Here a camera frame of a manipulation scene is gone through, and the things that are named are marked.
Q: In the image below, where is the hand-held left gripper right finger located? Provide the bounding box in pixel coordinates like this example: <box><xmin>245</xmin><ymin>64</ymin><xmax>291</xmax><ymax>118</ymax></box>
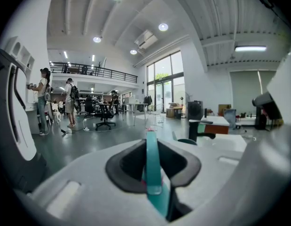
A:
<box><xmin>157</xmin><ymin>139</ymin><xmax>244</xmax><ymax>223</ymax></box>

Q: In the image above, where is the tall glass window wall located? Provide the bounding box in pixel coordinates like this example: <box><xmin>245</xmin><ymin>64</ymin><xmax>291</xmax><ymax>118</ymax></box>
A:
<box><xmin>146</xmin><ymin>51</ymin><xmax>186</xmax><ymax>114</ymax></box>

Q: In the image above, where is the white wall shelf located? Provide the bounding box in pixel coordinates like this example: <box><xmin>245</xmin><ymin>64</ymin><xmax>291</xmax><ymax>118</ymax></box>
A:
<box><xmin>5</xmin><ymin>36</ymin><xmax>35</xmax><ymax>73</ymax></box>

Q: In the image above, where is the tube ceiling light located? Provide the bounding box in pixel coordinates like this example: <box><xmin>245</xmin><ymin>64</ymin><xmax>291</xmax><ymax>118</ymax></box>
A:
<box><xmin>234</xmin><ymin>45</ymin><xmax>267</xmax><ymax>53</ymax></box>

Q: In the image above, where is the ceiling air conditioner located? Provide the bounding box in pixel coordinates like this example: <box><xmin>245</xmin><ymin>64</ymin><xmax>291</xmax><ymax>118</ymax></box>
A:
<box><xmin>134</xmin><ymin>29</ymin><xmax>158</xmax><ymax>49</ymax></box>

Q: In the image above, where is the thick black faucet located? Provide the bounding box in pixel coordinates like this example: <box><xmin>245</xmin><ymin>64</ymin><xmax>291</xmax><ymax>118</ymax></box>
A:
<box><xmin>189</xmin><ymin>119</ymin><xmax>216</xmax><ymax>143</ymax></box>

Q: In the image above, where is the grey roller blind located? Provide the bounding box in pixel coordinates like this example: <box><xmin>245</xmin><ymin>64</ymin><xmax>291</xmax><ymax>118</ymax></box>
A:
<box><xmin>229</xmin><ymin>70</ymin><xmax>276</xmax><ymax>117</ymax></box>

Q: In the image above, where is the metal wire chair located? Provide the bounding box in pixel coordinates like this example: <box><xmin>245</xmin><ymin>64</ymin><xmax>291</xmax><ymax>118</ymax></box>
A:
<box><xmin>146</xmin><ymin>109</ymin><xmax>164</xmax><ymax>128</ymax></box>

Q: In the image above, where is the white desk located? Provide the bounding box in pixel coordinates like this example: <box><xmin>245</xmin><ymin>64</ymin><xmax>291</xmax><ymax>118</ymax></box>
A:
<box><xmin>121</xmin><ymin>102</ymin><xmax>149</xmax><ymax>127</ymax></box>

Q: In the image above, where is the wooden vanity cabinet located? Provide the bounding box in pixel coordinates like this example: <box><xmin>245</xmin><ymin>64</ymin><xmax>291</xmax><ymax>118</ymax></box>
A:
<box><xmin>199</xmin><ymin>115</ymin><xmax>230</xmax><ymax>135</ymax></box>

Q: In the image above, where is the black mezzanine railing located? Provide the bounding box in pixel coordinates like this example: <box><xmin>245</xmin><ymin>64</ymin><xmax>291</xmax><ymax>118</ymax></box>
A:
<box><xmin>49</xmin><ymin>62</ymin><xmax>138</xmax><ymax>84</ymax></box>

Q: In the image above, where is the blue grey slab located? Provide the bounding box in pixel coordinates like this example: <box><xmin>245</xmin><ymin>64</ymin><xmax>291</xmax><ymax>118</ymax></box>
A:
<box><xmin>224</xmin><ymin>108</ymin><xmax>237</xmax><ymax>129</ymax></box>

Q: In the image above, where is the black washing machine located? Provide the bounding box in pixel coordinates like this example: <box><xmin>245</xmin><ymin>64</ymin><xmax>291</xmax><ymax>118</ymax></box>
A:
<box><xmin>187</xmin><ymin>100</ymin><xmax>204</xmax><ymax>120</ymax></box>

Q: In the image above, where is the black office chair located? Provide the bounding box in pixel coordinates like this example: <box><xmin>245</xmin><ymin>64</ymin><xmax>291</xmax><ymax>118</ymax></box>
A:
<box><xmin>95</xmin><ymin>104</ymin><xmax>117</xmax><ymax>131</ymax></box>

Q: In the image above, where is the standing fan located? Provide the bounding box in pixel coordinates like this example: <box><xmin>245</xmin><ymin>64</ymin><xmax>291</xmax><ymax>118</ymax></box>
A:
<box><xmin>180</xmin><ymin>91</ymin><xmax>191</xmax><ymax>119</ymax></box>

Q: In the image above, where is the brown wooden board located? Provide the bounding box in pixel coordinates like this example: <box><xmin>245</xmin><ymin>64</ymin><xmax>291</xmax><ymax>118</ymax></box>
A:
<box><xmin>218</xmin><ymin>104</ymin><xmax>232</xmax><ymax>116</ymax></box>

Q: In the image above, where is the black backpack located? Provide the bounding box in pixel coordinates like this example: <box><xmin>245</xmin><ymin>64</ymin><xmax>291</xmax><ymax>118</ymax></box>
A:
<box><xmin>70</xmin><ymin>85</ymin><xmax>79</xmax><ymax>101</ymax></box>

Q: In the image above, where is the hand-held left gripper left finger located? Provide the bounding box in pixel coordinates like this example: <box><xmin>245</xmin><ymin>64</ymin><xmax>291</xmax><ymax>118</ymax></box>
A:
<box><xmin>32</xmin><ymin>139</ymin><xmax>160</xmax><ymax>224</ymax></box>

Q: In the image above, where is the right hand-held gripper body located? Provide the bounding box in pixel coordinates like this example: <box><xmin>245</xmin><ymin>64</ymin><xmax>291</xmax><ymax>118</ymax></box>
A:
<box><xmin>252</xmin><ymin>92</ymin><xmax>283</xmax><ymax>130</ymax></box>

